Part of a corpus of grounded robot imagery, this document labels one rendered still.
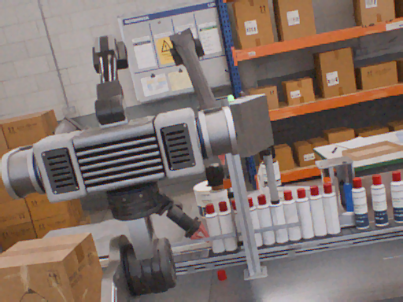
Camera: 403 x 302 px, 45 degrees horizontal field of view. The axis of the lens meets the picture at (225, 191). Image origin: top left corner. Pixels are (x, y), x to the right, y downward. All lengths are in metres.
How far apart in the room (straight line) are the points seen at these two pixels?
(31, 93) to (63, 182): 5.33
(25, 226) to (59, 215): 0.35
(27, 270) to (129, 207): 0.58
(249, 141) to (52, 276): 0.79
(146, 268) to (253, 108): 0.72
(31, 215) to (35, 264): 3.59
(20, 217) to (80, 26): 2.45
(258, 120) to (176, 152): 0.60
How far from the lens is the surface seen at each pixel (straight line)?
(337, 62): 5.71
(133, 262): 1.31
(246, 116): 1.69
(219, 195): 2.17
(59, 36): 6.45
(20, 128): 5.10
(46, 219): 5.24
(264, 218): 1.93
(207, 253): 2.01
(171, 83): 6.13
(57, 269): 1.67
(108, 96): 1.27
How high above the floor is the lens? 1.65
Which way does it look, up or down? 16 degrees down
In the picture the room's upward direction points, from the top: 11 degrees counter-clockwise
